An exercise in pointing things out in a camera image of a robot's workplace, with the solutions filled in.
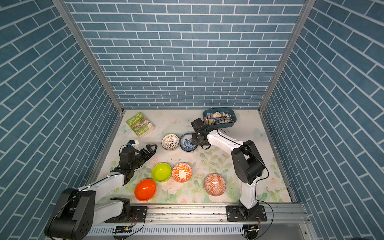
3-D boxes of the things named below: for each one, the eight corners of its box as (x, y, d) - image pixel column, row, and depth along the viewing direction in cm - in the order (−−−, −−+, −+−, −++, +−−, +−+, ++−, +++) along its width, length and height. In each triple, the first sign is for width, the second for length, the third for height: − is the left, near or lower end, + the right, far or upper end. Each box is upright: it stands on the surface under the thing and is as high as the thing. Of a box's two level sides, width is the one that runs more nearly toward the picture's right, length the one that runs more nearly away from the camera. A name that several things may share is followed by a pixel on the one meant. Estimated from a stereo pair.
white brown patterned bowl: (162, 152, 98) (160, 147, 93) (164, 139, 104) (162, 133, 99) (178, 152, 98) (177, 147, 93) (179, 139, 104) (178, 133, 99)
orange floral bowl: (170, 176, 88) (169, 173, 84) (180, 163, 94) (179, 159, 90) (184, 186, 84) (184, 183, 81) (194, 172, 90) (194, 168, 86)
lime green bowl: (151, 182, 86) (149, 179, 82) (155, 166, 92) (153, 162, 88) (170, 182, 86) (169, 179, 82) (172, 166, 92) (171, 162, 88)
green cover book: (126, 123, 114) (124, 120, 111) (141, 115, 120) (139, 111, 117) (140, 139, 105) (139, 136, 102) (155, 129, 111) (154, 126, 108)
